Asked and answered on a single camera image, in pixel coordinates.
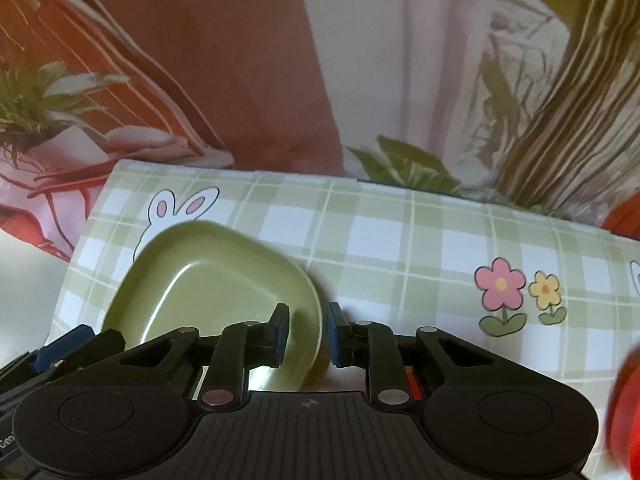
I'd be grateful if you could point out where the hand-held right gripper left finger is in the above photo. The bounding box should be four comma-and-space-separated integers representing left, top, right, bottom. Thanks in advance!
119, 303, 292, 409

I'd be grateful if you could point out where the floral printed cloth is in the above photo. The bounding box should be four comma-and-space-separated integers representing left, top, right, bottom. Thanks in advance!
0, 0, 640, 263

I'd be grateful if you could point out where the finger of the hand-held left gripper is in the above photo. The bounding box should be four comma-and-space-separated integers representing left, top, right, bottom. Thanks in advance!
0, 324, 127, 392

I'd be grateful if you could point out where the red object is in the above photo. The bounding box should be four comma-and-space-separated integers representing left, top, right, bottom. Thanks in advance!
606, 345, 640, 468

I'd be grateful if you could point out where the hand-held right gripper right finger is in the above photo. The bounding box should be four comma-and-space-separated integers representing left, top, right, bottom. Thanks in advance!
326, 303, 495, 408

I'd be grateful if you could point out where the green plate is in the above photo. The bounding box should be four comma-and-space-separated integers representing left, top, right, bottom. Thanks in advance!
100, 220, 323, 392

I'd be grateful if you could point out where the green plaid tablecloth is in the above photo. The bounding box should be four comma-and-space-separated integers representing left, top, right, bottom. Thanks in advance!
49, 159, 640, 480

